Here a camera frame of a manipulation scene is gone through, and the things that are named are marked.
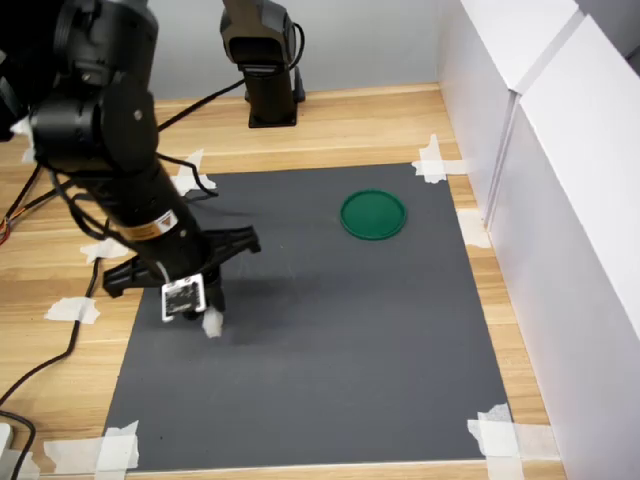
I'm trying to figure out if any thin coloured wire bundle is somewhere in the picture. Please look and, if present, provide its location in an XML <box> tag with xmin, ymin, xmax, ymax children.
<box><xmin>0</xmin><ymin>164</ymin><xmax>57</xmax><ymax>247</ymax></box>

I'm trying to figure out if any white partition panel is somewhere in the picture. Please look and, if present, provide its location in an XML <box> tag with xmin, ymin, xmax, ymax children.
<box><xmin>487</xmin><ymin>12</ymin><xmax>640</xmax><ymax>480</ymax></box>
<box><xmin>435</xmin><ymin>0</ymin><xmax>587</xmax><ymax>229</ymax></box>

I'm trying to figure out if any long black camera cable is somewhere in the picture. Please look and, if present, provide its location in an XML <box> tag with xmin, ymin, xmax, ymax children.
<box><xmin>0</xmin><ymin>257</ymin><xmax>101</xmax><ymax>407</ymax></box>

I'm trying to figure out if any round green lid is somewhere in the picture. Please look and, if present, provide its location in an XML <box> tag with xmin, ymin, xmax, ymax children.
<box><xmin>339</xmin><ymin>188</ymin><xmax>408</xmax><ymax>243</ymax></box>

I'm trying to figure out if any black base power cable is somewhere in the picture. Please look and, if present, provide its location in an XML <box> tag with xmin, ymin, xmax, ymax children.
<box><xmin>155</xmin><ymin>79</ymin><xmax>251</xmax><ymax>134</ymax></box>

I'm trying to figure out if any small white plastic terminal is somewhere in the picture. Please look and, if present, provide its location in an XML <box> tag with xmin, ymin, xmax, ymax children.
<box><xmin>201</xmin><ymin>308</ymin><xmax>224</xmax><ymax>339</ymax></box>

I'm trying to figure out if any dark grey mat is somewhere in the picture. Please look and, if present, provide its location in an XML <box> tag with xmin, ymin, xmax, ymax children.
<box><xmin>102</xmin><ymin>163</ymin><xmax>514</xmax><ymax>472</ymax></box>

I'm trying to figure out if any white tape piece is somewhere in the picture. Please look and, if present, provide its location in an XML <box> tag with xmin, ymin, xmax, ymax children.
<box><xmin>456</xmin><ymin>208</ymin><xmax>494</xmax><ymax>250</ymax></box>
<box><xmin>42</xmin><ymin>419</ymin><xmax>141</xmax><ymax>475</ymax></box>
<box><xmin>466</xmin><ymin>402</ymin><xmax>559</xmax><ymax>480</ymax></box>
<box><xmin>79</xmin><ymin>237</ymin><xmax>132</xmax><ymax>265</ymax></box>
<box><xmin>0</xmin><ymin>449</ymin><xmax>42</xmax><ymax>480</ymax></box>
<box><xmin>44</xmin><ymin>296</ymin><xmax>101</xmax><ymax>326</ymax></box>
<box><xmin>169</xmin><ymin>148</ymin><xmax>220</xmax><ymax>197</ymax></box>
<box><xmin>410</xmin><ymin>133</ymin><xmax>469</xmax><ymax>185</ymax></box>

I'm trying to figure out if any small white camera box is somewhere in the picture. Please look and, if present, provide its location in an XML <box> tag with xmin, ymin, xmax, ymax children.
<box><xmin>160</xmin><ymin>273</ymin><xmax>209</xmax><ymax>324</ymax></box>

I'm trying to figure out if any black looped cable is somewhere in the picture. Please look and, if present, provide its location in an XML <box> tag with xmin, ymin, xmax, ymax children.
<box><xmin>0</xmin><ymin>409</ymin><xmax>38</xmax><ymax>480</ymax></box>

